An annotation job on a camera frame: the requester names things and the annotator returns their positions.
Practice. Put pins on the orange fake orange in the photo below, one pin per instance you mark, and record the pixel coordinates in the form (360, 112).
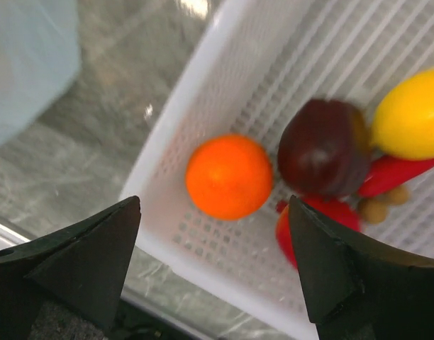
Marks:
(229, 177)

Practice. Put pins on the dark red fake apple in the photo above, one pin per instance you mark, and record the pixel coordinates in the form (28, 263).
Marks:
(324, 150)

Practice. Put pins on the light blue plastic bag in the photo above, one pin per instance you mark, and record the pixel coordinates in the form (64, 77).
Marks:
(40, 57)

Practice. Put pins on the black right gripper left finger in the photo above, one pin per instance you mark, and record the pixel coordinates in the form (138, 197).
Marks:
(67, 284)

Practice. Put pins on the red fake chili pepper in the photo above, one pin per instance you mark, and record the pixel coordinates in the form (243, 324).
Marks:
(387, 173)

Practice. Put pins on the yellow fake lemon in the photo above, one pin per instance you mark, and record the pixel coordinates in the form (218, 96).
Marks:
(403, 123)

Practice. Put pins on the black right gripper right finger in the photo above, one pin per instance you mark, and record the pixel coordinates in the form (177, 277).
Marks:
(356, 287)

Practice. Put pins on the white plastic basket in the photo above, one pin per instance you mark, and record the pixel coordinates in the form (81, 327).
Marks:
(257, 65)

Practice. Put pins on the aluminium mounting rail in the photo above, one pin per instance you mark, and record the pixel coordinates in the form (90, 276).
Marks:
(10, 235)

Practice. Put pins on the red fake pomegranate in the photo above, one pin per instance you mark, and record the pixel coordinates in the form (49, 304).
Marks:
(334, 209)

